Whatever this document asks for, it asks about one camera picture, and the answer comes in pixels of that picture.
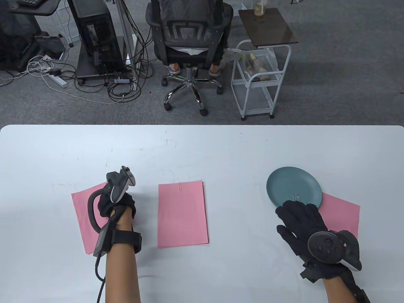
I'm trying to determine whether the black rolling stand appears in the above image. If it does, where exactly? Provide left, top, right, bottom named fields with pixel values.
left=75, top=36, right=127, bottom=86

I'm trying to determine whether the white rolling cart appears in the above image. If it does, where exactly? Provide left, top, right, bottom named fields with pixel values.
left=231, top=39, right=291, bottom=121

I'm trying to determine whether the dark grey handheld controller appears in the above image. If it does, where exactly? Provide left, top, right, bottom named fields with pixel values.
left=88, top=166, right=137, bottom=235
left=308, top=230, right=363, bottom=272

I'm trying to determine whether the pink paper sheet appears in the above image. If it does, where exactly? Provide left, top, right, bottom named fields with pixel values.
left=317, top=193, right=360, bottom=239
left=158, top=181, right=209, bottom=249
left=71, top=181, right=111, bottom=254

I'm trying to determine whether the white power strip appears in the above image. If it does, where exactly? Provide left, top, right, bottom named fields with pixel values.
left=47, top=73, right=68, bottom=88

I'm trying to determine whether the wooden handled tool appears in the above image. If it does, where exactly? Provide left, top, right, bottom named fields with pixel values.
left=249, top=53, right=269, bottom=74

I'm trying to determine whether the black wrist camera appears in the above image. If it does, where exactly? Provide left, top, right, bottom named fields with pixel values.
left=300, top=262, right=325, bottom=283

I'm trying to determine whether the teal round plate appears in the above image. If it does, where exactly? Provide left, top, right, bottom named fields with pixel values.
left=266, top=167, right=323, bottom=210

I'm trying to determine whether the black mesh office chair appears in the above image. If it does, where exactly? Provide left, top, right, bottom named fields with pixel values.
left=146, top=0, right=235, bottom=116

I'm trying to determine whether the black desk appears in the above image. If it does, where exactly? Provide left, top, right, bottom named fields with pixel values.
left=9, top=0, right=62, bottom=16

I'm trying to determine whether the bundle of black cables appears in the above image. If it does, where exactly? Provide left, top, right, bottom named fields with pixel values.
left=74, top=0, right=155, bottom=104

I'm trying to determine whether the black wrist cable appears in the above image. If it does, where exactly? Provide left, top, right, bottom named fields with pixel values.
left=94, top=256, right=106, bottom=303

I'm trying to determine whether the person's right hand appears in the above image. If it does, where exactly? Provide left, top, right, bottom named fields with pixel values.
left=276, top=200, right=363, bottom=281

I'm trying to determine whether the white metal stand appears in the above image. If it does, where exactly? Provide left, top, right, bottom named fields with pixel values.
left=115, top=0, right=141, bottom=92

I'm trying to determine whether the person's left forearm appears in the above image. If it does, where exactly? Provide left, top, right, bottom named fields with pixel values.
left=104, top=210, right=142, bottom=303

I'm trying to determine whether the tangle of white cables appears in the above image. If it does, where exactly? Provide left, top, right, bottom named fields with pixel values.
left=27, top=55, right=124, bottom=104

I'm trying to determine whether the person's right forearm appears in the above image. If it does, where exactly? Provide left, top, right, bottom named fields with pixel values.
left=322, top=271, right=360, bottom=303

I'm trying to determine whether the person's left hand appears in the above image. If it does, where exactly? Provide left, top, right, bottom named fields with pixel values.
left=97, top=191, right=137, bottom=228

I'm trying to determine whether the brown side table top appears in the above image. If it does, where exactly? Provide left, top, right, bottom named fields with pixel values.
left=238, top=8, right=299, bottom=49

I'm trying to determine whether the black electronics box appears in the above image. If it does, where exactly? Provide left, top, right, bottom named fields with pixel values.
left=93, top=218, right=119, bottom=258

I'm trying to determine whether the black computer tower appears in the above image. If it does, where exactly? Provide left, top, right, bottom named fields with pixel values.
left=67, top=0, right=125, bottom=76

